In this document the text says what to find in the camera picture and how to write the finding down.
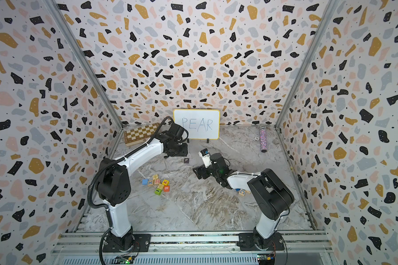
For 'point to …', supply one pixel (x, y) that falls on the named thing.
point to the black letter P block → (186, 160)
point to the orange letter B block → (166, 188)
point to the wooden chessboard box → (140, 134)
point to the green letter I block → (158, 191)
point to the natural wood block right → (242, 192)
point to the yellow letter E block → (165, 182)
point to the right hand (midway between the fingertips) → (200, 166)
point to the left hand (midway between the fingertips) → (187, 151)
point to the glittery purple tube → (263, 139)
